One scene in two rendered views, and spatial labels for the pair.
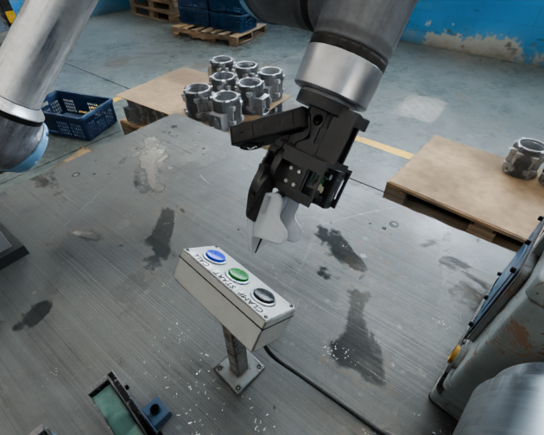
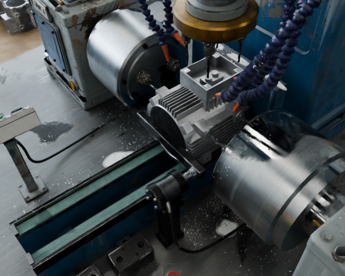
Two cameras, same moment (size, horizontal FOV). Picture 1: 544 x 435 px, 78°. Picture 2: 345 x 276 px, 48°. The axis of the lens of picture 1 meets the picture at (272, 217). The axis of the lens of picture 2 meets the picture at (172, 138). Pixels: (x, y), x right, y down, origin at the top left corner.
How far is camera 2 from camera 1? 0.74 m
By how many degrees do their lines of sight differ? 54
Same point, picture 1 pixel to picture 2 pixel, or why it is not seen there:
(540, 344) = (83, 39)
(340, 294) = not seen: hidden behind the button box
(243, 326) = (28, 120)
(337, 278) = not seen: outside the picture
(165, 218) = not seen: outside the picture
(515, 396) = (95, 46)
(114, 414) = (36, 220)
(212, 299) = (5, 132)
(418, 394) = (83, 114)
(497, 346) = (78, 55)
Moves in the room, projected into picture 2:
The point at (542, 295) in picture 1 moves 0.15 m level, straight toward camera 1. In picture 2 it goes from (69, 22) to (85, 49)
